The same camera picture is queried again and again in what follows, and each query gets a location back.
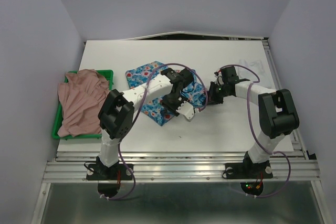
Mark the blue floral skirt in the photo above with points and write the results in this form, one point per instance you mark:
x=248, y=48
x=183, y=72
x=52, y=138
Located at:
x=194, y=92

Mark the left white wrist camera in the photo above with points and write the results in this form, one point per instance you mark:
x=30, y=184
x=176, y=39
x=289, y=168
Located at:
x=187, y=110

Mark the pink skirt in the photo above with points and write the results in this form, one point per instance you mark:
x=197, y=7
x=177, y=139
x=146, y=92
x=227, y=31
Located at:
x=81, y=97

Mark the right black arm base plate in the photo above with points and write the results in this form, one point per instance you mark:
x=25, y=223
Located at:
x=248, y=171

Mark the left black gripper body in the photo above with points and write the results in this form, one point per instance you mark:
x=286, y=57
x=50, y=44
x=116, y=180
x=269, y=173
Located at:
x=171, y=102

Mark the aluminium table frame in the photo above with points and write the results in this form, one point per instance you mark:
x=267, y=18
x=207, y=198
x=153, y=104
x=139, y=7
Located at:
x=178, y=170

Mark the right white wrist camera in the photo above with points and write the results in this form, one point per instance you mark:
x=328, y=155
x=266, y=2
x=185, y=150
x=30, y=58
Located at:
x=218, y=78

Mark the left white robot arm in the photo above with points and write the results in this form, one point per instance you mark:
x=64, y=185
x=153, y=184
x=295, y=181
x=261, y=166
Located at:
x=116, y=114

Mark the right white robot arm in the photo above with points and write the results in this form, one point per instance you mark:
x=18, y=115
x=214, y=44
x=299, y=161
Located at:
x=277, y=113

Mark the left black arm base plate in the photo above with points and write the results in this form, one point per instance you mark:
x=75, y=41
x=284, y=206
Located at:
x=97, y=171

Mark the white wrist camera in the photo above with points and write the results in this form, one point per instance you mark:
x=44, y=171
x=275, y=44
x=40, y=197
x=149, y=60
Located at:
x=218, y=78
x=187, y=110

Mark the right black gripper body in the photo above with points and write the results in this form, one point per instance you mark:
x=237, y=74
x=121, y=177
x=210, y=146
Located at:
x=221, y=92

